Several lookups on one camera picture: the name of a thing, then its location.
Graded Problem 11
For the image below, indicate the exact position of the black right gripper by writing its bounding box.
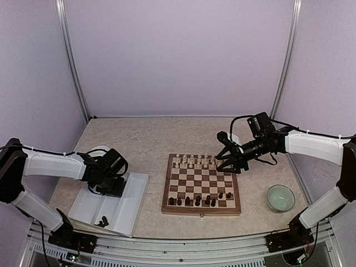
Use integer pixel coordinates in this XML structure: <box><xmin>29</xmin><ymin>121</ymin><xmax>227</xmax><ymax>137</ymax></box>
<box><xmin>217</xmin><ymin>135</ymin><xmax>269</xmax><ymax>174</ymax></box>

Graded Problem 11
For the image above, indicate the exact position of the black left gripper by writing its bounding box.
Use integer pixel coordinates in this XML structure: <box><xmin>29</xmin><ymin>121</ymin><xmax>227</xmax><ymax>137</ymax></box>
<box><xmin>96</xmin><ymin>174</ymin><xmax>125</xmax><ymax>197</ymax></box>

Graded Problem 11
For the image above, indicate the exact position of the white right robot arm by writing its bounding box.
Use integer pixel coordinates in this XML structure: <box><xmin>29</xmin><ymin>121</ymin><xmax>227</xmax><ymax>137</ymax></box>
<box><xmin>216</xmin><ymin>112</ymin><xmax>355</xmax><ymax>247</ymax></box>

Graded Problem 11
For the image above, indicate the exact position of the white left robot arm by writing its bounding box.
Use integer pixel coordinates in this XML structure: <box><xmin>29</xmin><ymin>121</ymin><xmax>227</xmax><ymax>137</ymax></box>
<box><xmin>1</xmin><ymin>138</ymin><xmax>128</xmax><ymax>248</ymax></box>

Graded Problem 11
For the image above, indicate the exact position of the row of white chess pieces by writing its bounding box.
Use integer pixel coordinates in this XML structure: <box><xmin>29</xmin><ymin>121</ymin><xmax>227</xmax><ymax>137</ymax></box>
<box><xmin>172</xmin><ymin>154</ymin><xmax>225</xmax><ymax>170</ymax></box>

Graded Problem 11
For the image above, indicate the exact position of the wooden chess board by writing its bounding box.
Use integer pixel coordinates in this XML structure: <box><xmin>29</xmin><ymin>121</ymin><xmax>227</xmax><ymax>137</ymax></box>
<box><xmin>161</xmin><ymin>154</ymin><xmax>241</xmax><ymax>216</ymax></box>

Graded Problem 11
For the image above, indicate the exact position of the dark chess pieces lower pile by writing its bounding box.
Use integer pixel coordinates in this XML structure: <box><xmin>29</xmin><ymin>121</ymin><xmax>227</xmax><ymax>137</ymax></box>
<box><xmin>96</xmin><ymin>216</ymin><xmax>109</xmax><ymax>228</ymax></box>

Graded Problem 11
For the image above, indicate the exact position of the white plastic divided tray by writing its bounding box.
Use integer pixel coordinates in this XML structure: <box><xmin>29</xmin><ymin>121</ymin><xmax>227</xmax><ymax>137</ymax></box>
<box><xmin>68</xmin><ymin>172</ymin><xmax>149</xmax><ymax>238</ymax></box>

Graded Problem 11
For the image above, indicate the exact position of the red white bowl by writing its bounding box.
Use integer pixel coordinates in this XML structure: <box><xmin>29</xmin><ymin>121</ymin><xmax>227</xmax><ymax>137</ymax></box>
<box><xmin>88</xmin><ymin>146</ymin><xmax>110</xmax><ymax>157</ymax></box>

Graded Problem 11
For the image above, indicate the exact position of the pale green glass bowl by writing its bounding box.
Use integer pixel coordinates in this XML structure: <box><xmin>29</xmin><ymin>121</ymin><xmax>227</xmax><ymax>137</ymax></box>
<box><xmin>266</xmin><ymin>184</ymin><xmax>295</xmax><ymax>212</ymax></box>

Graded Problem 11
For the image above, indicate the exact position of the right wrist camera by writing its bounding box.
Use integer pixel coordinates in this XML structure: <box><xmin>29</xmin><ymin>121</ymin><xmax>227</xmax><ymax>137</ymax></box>
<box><xmin>217</xmin><ymin>131</ymin><xmax>241</xmax><ymax>147</ymax></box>

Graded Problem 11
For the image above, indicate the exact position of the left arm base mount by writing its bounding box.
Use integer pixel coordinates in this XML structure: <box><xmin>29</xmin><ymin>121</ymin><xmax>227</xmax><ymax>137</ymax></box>
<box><xmin>48</xmin><ymin>208</ymin><xmax>97</xmax><ymax>254</ymax></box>

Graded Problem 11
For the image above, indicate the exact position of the aluminium front rail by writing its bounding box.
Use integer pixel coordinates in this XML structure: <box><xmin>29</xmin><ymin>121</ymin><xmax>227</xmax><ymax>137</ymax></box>
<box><xmin>17</xmin><ymin>221</ymin><xmax>345</xmax><ymax>266</ymax></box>

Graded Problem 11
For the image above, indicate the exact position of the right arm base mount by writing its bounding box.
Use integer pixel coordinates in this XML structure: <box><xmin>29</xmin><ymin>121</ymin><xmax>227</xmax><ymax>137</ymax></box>
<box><xmin>265</xmin><ymin>214</ymin><xmax>314</xmax><ymax>253</ymax></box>

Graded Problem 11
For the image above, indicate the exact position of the right aluminium corner post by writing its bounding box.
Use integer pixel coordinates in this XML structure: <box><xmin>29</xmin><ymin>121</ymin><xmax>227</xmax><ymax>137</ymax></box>
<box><xmin>270</xmin><ymin>0</ymin><xmax>302</xmax><ymax>119</ymax></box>

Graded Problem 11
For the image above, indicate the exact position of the aluminium corner post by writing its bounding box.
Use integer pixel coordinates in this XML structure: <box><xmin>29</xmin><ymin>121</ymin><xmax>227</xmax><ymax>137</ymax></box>
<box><xmin>270</xmin><ymin>0</ymin><xmax>302</xmax><ymax>119</ymax></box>
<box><xmin>56</xmin><ymin>0</ymin><xmax>91</xmax><ymax>123</ymax></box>

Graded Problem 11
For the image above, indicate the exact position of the left aluminium corner post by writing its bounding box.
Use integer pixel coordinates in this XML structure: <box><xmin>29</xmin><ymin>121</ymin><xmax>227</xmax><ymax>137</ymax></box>
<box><xmin>56</xmin><ymin>0</ymin><xmax>91</xmax><ymax>123</ymax></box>

